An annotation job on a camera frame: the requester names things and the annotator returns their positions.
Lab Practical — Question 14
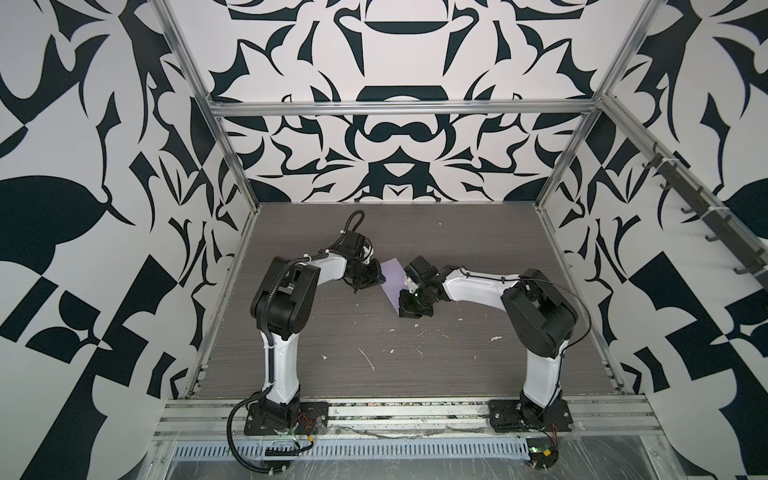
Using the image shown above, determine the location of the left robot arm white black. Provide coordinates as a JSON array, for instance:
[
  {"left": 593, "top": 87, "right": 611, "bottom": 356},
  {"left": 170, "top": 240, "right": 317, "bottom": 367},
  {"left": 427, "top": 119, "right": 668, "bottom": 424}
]
[{"left": 250, "top": 231, "right": 385, "bottom": 418}]

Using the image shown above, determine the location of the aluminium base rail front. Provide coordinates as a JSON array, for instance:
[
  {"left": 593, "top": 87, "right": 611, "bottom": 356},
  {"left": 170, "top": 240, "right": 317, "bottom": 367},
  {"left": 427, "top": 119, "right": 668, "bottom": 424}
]
[{"left": 152, "top": 395, "right": 663, "bottom": 441}]

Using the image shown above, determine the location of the black cable left base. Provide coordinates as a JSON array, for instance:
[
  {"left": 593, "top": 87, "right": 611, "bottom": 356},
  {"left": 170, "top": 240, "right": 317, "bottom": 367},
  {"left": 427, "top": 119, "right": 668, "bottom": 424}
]
[{"left": 226, "top": 386, "right": 313, "bottom": 475}]

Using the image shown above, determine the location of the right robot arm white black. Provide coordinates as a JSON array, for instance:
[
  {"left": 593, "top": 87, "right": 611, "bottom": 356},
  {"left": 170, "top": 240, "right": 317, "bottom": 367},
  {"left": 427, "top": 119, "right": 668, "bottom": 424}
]
[{"left": 398, "top": 256, "right": 578, "bottom": 415}]

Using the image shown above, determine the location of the aluminium frame corner post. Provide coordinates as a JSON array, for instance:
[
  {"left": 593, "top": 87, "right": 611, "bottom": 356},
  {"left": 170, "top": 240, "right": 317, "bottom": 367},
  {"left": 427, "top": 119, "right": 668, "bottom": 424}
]
[
  {"left": 535, "top": 0, "right": 666, "bottom": 211},
  {"left": 150, "top": 0, "right": 260, "bottom": 213}
]

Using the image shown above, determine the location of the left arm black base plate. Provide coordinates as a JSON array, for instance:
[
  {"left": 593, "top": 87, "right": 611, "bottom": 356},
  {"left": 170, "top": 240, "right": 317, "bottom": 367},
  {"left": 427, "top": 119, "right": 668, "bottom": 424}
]
[{"left": 244, "top": 398, "right": 330, "bottom": 436}]

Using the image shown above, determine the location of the aluminium frame corner post right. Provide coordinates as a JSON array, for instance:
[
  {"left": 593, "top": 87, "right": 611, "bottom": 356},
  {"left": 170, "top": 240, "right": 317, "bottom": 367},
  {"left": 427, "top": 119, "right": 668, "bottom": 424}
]
[{"left": 535, "top": 0, "right": 666, "bottom": 211}]

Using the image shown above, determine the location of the small green circuit board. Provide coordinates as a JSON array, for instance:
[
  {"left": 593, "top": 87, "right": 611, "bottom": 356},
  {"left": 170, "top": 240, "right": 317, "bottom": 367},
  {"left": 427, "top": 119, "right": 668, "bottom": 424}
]
[{"left": 526, "top": 437, "right": 559, "bottom": 471}]

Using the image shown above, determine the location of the lilac square paper sheet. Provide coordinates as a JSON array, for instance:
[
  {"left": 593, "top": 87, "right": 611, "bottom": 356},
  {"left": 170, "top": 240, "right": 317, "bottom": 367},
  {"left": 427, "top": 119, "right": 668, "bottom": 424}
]
[{"left": 381, "top": 258, "right": 408, "bottom": 313}]

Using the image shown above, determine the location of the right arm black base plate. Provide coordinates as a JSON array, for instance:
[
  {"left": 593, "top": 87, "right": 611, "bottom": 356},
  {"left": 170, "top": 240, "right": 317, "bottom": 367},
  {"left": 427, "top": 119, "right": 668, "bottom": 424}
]
[{"left": 487, "top": 396, "right": 573, "bottom": 433}]

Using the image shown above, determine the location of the aluminium horizontal back bar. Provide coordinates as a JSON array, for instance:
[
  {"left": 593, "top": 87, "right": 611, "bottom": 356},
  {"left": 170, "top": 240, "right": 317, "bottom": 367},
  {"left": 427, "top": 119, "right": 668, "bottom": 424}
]
[{"left": 211, "top": 99, "right": 591, "bottom": 117}]

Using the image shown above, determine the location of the hook rail on right wall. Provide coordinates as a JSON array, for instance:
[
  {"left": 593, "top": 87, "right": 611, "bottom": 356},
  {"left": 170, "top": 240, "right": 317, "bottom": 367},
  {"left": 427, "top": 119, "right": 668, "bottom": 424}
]
[{"left": 643, "top": 142, "right": 767, "bottom": 290}]

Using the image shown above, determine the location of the aluminium frame corner post left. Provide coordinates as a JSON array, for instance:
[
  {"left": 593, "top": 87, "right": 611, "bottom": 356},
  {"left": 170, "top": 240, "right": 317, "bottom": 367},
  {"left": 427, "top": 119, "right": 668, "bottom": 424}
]
[{"left": 150, "top": 0, "right": 260, "bottom": 213}]

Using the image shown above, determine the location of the white slotted cable duct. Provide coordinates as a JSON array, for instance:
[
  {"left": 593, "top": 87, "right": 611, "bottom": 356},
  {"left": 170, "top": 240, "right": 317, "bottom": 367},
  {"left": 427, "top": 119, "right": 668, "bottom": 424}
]
[{"left": 172, "top": 437, "right": 530, "bottom": 462}]

